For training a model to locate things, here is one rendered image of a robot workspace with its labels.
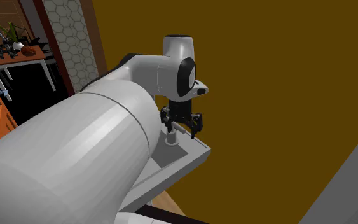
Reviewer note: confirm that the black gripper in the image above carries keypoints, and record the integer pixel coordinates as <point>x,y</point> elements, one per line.
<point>180,110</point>

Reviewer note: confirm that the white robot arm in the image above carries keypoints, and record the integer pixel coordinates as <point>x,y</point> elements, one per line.
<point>82,145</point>

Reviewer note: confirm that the grey washbasin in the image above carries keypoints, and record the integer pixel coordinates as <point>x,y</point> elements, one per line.
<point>174,155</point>

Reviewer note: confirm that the orange-topped table with white legs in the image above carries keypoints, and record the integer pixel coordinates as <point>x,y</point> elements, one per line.
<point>14,59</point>

